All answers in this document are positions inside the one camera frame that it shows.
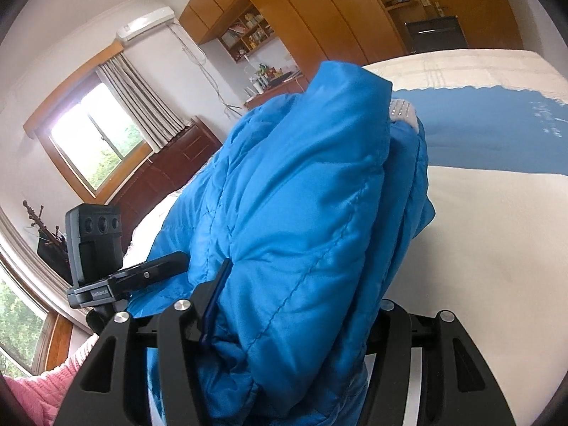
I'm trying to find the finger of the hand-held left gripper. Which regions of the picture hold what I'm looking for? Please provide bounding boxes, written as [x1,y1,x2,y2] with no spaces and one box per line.
[118,251,190,294]

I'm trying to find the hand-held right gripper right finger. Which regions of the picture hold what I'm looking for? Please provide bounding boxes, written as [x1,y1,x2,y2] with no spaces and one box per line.
[355,300,516,426]

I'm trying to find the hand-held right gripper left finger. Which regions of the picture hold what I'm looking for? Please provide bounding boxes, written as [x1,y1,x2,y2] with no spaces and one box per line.
[53,257,234,426]

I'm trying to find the blue padded jacket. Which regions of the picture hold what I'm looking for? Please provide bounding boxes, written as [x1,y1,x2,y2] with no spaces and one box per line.
[129,60,436,426]

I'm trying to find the person's left forearm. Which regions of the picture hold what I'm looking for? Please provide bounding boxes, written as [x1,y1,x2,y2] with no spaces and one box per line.
[0,335,100,426]

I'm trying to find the dark model ship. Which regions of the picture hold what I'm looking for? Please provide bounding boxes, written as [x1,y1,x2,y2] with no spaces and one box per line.
[22,200,74,285]

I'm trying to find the wooden framed window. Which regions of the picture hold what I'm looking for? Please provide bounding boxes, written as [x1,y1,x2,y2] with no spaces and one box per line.
[24,42,156,202]

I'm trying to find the bay window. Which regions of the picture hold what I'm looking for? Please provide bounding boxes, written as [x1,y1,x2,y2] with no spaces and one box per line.
[0,248,60,378]

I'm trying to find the dark wooden headboard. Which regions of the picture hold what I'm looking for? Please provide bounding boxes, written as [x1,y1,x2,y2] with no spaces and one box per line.
[106,115,223,249]

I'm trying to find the beige curtain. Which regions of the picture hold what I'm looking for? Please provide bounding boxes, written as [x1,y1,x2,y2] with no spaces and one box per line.
[95,52,188,147]

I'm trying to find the wooden desk with clutter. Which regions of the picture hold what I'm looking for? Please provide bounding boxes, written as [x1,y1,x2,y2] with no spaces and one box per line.
[243,63,308,109]

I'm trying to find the white air conditioner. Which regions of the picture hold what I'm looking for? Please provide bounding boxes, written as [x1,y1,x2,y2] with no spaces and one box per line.
[116,6,175,42]

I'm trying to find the open shelf with small goods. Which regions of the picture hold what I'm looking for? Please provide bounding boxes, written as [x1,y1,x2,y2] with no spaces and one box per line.
[217,4,277,64]

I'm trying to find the black television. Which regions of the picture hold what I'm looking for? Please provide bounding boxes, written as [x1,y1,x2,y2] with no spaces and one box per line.
[405,15,469,54]

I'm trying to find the wooden wardrobe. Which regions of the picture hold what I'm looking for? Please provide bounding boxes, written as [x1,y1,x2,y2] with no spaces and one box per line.
[180,0,524,68]

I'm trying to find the white wall cable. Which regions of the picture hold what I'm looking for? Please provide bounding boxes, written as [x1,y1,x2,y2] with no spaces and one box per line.
[176,20,244,118]

